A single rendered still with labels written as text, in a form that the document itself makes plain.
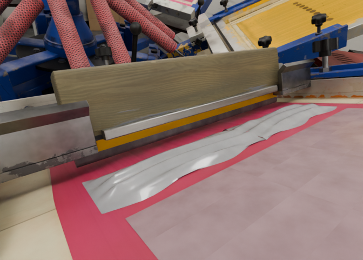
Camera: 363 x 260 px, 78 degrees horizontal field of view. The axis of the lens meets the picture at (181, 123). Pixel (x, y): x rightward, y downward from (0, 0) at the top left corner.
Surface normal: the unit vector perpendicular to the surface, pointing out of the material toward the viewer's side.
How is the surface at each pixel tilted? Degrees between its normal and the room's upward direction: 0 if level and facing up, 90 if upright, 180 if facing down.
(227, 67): 56
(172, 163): 2
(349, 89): 90
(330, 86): 90
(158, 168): 4
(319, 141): 32
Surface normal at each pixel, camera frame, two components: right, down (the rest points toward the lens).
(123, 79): 0.56, 0.07
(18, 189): -0.15, -0.96
